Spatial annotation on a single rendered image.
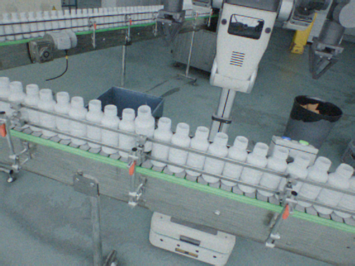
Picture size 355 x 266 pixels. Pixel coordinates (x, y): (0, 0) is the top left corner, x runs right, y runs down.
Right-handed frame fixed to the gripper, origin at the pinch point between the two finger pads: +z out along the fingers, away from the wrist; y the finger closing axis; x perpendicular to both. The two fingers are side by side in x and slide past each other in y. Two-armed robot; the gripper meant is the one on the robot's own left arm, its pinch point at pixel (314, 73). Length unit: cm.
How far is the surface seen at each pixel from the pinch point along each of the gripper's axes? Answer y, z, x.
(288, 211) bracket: -27.8, 30.1, -1.2
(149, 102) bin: 42, 46, 64
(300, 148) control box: -2.5, 24.4, -4.9
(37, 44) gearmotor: 67, 37, 159
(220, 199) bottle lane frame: -21.4, 38.9, 16.1
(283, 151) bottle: -13.8, 20.7, 2.8
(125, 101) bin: 42, 49, 79
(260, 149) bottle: -17.8, 19.6, 9.6
